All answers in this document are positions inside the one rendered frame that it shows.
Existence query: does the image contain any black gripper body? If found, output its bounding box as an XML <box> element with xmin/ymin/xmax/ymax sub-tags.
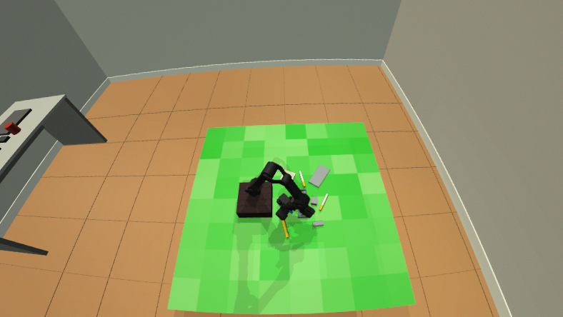
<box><xmin>275</xmin><ymin>202</ymin><xmax>296</xmax><ymax>221</ymax></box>

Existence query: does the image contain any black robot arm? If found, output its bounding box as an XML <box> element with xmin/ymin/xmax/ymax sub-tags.
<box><xmin>245</xmin><ymin>161</ymin><xmax>315</xmax><ymax>218</ymax></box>

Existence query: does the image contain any grey keyboard with white letter keys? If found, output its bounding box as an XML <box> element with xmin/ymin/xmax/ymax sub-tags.
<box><xmin>298</xmin><ymin>189</ymin><xmax>307</xmax><ymax>218</ymax></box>

